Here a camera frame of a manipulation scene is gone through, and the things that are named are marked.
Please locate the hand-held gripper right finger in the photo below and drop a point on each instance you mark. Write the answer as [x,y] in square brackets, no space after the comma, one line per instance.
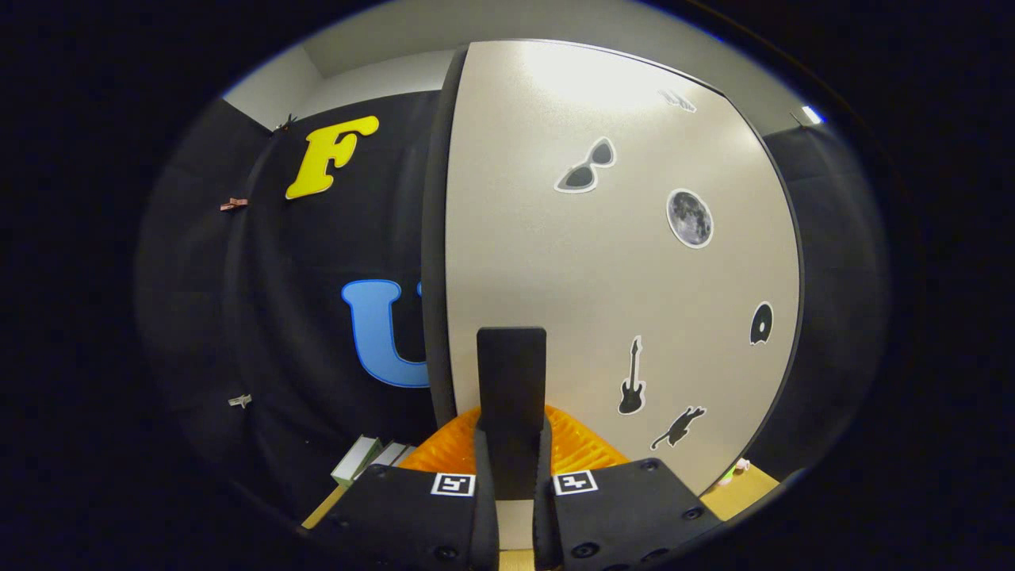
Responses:
[626,515]

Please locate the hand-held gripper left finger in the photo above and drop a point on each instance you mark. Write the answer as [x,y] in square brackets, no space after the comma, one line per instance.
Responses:
[412,523]

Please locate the green book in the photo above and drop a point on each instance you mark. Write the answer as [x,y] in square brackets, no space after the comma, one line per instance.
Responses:
[354,460]

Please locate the white green plastic object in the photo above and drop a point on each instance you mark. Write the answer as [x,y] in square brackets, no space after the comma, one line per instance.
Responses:
[733,469]

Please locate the silver clip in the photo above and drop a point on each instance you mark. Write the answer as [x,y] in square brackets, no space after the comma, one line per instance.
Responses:
[239,400]

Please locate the black backdrop cloth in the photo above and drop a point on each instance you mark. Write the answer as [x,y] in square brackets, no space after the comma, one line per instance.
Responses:
[301,317]

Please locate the dark grey cabinet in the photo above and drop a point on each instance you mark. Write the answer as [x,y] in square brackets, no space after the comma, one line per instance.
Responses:
[434,238]

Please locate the red clip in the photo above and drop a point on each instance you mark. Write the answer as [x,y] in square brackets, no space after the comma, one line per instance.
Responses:
[234,204]

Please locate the black clip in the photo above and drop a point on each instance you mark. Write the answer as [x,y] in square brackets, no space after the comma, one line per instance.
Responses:
[283,123]

